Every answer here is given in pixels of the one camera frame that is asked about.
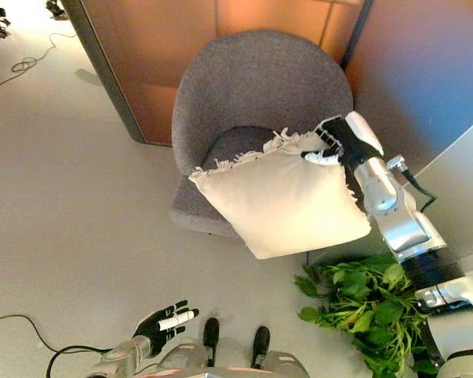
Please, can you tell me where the silver right robot leg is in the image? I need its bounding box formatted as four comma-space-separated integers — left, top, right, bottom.
251, 325, 312, 378

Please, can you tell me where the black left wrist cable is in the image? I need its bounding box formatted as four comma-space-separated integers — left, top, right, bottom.
47, 344, 115, 378

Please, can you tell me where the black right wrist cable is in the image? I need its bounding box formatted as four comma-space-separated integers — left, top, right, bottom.
400, 167, 437, 210

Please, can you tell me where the grey fabric armchair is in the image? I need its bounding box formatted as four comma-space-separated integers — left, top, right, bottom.
168, 29, 356, 239

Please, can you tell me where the silver robot leg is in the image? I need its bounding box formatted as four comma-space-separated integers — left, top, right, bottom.
157, 317, 221, 373
251, 325, 312, 378

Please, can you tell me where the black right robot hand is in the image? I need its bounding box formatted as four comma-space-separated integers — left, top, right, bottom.
299, 111, 385, 169

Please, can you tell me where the cream fringed pillow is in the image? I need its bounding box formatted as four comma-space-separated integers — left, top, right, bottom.
188, 128, 374, 261

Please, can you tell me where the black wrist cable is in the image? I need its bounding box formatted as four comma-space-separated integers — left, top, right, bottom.
47, 344, 115, 378
400, 167, 437, 210

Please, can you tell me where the wooden partition cabinet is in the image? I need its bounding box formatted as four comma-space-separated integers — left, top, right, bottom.
61, 0, 375, 147

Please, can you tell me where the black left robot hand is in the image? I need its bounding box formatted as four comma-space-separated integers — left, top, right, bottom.
132, 299, 200, 358

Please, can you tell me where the green leafy plant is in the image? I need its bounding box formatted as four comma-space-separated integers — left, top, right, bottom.
293, 254, 438, 378

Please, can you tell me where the thin black floor cable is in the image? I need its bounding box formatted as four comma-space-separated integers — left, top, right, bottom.
0, 313, 61, 354
0, 32, 78, 106

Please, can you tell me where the silver left robot leg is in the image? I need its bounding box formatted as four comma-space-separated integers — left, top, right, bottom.
157, 317, 221, 373

